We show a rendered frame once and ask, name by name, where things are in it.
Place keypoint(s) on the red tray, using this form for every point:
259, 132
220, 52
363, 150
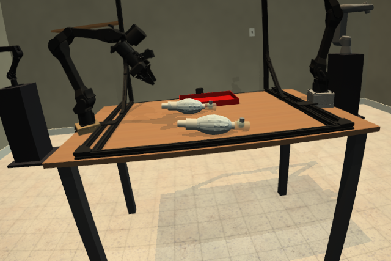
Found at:
220, 98

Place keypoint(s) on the white squeeze bag with beige valve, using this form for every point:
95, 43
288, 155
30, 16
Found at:
214, 124

